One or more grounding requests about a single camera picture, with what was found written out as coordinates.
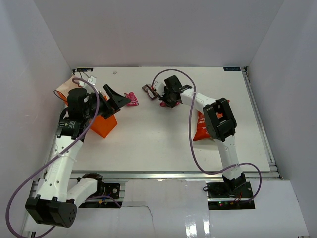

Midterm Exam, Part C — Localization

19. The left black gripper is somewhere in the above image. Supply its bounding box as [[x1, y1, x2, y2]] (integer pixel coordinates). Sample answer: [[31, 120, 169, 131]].
[[83, 84, 131, 120]]

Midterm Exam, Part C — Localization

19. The pink snack packet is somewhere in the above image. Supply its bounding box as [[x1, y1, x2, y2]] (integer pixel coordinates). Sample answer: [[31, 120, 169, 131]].
[[124, 92, 139, 107], [160, 101, 167, 107]]

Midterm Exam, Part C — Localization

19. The brown chocolate wrapper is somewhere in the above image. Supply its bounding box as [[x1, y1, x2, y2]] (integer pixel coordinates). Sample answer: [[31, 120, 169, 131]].
[[142, 84, 159, 100]]

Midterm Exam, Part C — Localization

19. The red chips bag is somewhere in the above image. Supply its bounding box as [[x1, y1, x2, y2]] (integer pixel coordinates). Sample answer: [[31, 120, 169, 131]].
[[193, 98, 237, 142]]

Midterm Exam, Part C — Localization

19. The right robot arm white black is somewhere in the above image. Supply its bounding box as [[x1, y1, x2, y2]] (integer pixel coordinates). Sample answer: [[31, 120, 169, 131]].
[[153, 75, 246, 198]]

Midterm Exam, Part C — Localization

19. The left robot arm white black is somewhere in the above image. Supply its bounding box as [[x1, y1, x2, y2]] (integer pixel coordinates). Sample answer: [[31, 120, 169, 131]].
[[25, 84, 130, 228]]

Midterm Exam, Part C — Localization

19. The orange paper bag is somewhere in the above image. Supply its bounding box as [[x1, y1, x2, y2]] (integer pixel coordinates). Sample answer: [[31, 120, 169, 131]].
[[54, 76, 117, 138]]

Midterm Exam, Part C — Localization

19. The black label top left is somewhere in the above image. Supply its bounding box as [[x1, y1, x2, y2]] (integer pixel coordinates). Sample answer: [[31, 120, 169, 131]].
[[76, 67, 94, 72]]

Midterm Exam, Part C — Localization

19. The blue table label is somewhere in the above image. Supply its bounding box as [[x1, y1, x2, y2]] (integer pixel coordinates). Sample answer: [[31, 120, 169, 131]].
[[223, 67, 241, 71]]

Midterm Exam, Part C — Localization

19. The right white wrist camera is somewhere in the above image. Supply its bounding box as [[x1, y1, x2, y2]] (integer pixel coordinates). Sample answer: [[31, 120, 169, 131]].
[[152, 81, 165, 97]]

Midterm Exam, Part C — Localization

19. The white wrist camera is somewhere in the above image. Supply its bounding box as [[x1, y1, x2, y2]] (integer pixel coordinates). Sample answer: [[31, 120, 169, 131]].
[[78, 76, 97, 87], [152, 81, 165, 97]]

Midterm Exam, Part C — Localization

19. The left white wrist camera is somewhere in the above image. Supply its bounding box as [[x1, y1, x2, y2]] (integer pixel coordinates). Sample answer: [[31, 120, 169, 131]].
[[78, 76, 97, 87]]

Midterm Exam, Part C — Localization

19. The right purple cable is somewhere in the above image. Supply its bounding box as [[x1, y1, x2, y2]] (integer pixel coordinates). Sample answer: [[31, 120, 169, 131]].
[[152, 69, 262, 204]]

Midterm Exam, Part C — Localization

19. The purple cable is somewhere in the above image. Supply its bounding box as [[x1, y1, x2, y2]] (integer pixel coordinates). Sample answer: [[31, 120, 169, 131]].
[[152, 69, 262, 204], [5, 77, 100, 236]]

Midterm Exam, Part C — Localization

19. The aluminium front rail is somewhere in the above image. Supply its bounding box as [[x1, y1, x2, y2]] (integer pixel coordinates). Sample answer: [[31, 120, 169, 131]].
[[70, 171, 280, 179]]

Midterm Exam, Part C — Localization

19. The aluminium rail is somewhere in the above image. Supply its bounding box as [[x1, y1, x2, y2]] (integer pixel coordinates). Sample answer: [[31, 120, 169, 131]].
[[70, 171, 280, 179], [241, 66, 284, 180]]

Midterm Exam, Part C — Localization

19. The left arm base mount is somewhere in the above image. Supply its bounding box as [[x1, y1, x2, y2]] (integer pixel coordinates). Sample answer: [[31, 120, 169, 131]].
[[79, 183, 122, 209]]

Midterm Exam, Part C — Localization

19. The aluminium right side rail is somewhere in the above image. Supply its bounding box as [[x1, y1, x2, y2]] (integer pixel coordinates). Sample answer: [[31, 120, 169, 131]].
[[241, 66, 284, 180]]

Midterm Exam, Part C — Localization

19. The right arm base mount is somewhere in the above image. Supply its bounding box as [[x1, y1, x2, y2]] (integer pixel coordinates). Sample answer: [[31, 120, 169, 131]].
[[203, 182, 256, 211]]

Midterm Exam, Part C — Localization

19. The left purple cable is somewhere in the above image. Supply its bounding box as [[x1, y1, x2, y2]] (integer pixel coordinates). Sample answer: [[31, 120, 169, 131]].
[[5, 77, 100, 236]]

